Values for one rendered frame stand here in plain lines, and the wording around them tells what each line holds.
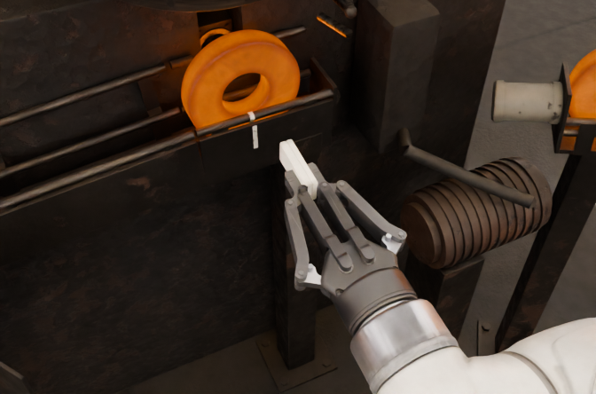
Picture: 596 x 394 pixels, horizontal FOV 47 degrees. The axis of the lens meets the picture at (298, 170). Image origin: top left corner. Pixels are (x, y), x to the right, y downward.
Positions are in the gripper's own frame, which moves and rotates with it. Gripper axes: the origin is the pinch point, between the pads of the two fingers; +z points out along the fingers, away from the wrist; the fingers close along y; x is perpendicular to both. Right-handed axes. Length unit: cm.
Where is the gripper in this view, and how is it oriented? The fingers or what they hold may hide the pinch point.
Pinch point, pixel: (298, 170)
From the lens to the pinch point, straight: 77.0
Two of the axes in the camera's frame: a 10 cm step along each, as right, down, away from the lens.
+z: -4.2, -7.1, 5.6
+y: 9.1, -3.1, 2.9
